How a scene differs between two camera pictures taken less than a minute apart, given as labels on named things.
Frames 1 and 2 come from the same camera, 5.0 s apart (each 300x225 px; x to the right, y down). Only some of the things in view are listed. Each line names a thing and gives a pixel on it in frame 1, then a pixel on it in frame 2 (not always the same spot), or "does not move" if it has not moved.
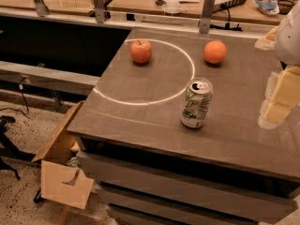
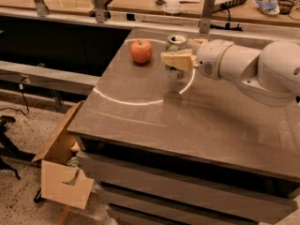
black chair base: [8, 149] does not move
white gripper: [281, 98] to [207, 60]
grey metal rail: [21, 74] does not move
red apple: [142, 51] does not move
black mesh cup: [285, 6] does not move
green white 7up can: [198, 97] to [176, 42]
